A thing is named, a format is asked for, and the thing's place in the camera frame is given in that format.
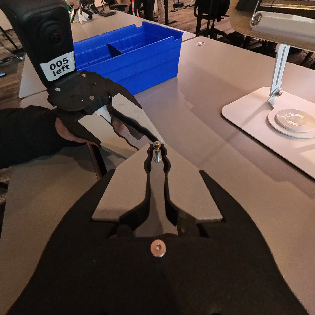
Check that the silver hex bolt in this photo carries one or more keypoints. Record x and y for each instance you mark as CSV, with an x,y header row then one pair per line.
x,y
157,156

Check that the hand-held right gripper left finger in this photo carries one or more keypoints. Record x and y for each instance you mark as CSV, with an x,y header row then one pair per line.
x,y
123,194

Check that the black flat device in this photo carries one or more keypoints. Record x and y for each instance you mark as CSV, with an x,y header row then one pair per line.
x,y
108,13

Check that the black office chair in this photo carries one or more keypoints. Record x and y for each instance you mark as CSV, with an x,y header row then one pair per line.
x,y
204,9

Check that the blue plastic bin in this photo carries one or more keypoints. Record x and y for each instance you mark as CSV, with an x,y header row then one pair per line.
x,y
147,64

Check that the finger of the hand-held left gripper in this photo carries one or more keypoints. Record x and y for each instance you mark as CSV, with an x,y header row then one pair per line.
x,y
134,112
96,128

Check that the black bin divider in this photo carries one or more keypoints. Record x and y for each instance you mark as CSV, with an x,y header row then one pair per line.
x,y
114,50

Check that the white adjustable stand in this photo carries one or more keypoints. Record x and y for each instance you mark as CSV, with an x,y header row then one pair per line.
x,y
246,110

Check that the white angular gadget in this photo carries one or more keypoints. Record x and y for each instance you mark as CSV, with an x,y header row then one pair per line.
x,y
80,16

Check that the orange traffic cone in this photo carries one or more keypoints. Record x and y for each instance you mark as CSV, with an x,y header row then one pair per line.
x,y
136,8

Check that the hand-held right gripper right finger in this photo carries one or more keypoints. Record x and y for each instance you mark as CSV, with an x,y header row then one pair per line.
x,y
189,194

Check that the person's left hand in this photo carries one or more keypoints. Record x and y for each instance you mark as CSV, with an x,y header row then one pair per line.
x,y
65,133

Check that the person's left forearm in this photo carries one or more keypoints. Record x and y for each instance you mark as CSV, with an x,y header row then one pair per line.
x,y
24,135

